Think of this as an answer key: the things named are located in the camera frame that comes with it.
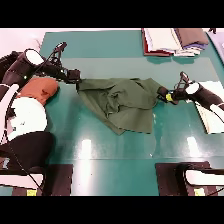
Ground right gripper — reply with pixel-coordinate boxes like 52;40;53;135
156;86;180;106

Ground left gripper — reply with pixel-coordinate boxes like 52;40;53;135
64;68;81;85

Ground dark green shirt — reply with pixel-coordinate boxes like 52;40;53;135
76;77;165;136

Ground rust brown garment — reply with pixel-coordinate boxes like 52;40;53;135
17;76;60;106

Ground red garment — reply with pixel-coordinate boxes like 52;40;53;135
141;28;175;57

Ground white garment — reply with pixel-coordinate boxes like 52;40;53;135
143;28;184;54
5;96;49;142
194;80;224;135

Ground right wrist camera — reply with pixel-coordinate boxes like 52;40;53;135
173;71;191;93

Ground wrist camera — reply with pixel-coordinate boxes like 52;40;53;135
173;71;191;93
49;41;68;67

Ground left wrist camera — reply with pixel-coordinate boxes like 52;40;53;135
49;41;68;67

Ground black cable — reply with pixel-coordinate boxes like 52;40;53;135
2;126;45;196

